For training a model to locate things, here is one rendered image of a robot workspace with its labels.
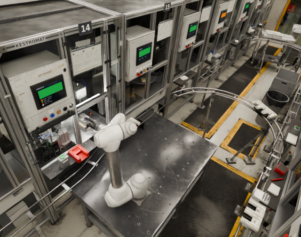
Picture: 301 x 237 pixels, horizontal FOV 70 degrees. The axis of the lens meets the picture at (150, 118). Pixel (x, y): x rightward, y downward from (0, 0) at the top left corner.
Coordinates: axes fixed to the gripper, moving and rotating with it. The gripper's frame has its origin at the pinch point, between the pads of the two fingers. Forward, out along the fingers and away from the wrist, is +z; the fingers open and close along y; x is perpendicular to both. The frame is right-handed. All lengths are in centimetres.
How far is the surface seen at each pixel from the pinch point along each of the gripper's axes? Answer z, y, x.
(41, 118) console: -20, 41, 51
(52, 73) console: -24, 73, 34
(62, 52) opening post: -24, 85, 23
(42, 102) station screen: -24, 55, 48
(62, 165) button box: -26, -8, 50
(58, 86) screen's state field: -25, 62, 33
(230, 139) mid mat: -104, -113, -200
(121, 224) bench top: -88, -44, 45
